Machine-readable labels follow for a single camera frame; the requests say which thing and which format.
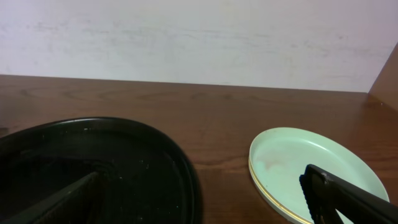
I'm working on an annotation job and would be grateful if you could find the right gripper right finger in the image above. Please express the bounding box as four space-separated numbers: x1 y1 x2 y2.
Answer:
299 164 397 224

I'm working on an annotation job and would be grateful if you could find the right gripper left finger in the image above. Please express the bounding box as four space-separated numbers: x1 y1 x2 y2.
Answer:
1 172 101 224

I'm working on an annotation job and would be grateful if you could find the pale green plate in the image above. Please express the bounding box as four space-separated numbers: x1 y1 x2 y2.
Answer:
249 128 389 222

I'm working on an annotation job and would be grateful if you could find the black round tray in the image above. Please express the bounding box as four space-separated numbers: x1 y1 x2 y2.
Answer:
1 118 203 224

